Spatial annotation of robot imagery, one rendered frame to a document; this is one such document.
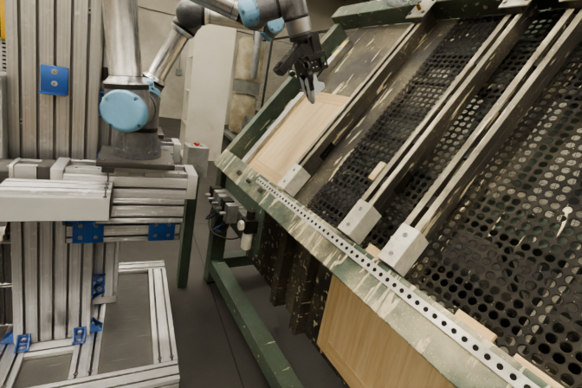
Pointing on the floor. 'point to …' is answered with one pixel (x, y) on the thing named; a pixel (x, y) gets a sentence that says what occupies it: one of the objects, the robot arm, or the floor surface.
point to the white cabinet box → (207, 87)
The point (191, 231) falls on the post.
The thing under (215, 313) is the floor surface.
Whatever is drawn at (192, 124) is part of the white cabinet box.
